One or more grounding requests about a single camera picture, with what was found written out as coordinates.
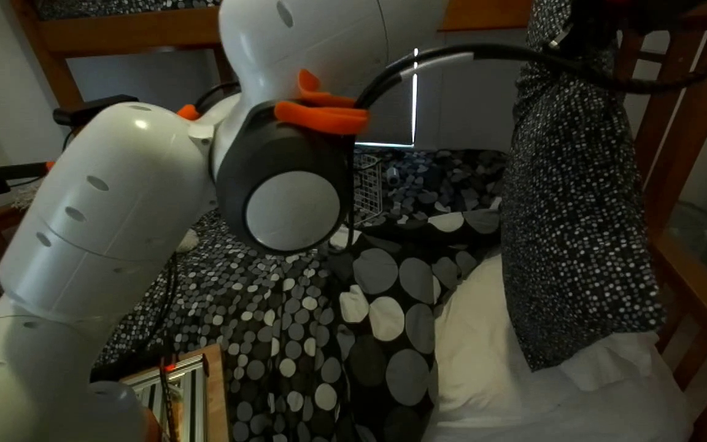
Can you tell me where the black white dotted pillow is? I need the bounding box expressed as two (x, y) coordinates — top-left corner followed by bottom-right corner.
(501, 0), (668, 374)

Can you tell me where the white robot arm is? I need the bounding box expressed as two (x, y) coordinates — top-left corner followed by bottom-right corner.
(0, 0), (447, 442)

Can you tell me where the black white dotted blanket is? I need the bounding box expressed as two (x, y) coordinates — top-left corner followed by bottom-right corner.
(92, 149), (505, 442)

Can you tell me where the wooden framed box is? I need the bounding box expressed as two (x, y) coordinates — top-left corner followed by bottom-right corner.
(123, 347), (230, 442)

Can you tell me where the black clamp stand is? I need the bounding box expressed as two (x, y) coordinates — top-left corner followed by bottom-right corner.
(0, 93), (133, 193)

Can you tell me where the orange cable strap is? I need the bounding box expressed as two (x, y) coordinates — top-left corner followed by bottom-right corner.
(175, 69), (372, 138)

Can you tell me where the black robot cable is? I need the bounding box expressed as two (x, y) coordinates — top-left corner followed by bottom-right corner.
(356, 37), (707, 110)

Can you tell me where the wooden bunk bed frame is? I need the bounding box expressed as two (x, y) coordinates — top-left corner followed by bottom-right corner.
(9, 0), (707, 442)

